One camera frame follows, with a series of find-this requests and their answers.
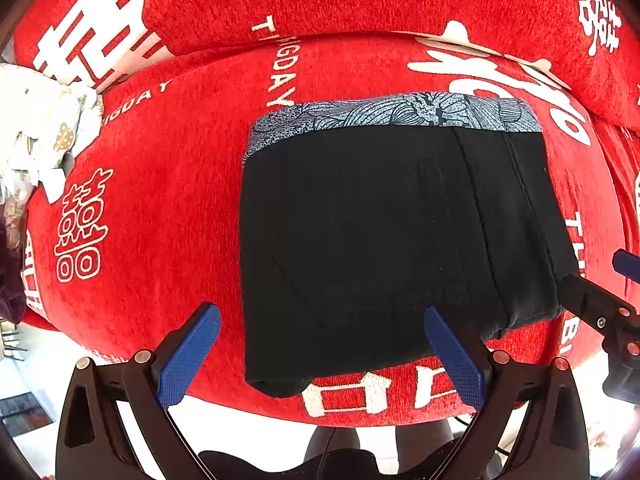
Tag floral white cloth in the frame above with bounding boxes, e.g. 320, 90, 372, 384
0, 62, 106, 206

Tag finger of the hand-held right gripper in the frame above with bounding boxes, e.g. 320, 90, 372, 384
612, 249, 640, 283
559, 271, 640, 346

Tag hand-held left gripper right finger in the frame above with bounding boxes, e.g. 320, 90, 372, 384
424, 306, 591, 480

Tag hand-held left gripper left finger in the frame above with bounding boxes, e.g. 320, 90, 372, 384
56, 302, 222, 480

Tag red printed sofa cover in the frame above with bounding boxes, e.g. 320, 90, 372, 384
10, 0, 640, 428

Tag person's dark-clad leg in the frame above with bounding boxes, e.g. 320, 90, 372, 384
394, 417, 453, 461
304, 426, 362, 466

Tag black pants with patterned waistband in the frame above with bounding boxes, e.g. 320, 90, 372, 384
239, 91, 581, 399

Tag dark purple cloth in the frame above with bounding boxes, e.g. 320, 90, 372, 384
0, 195, 28, 323

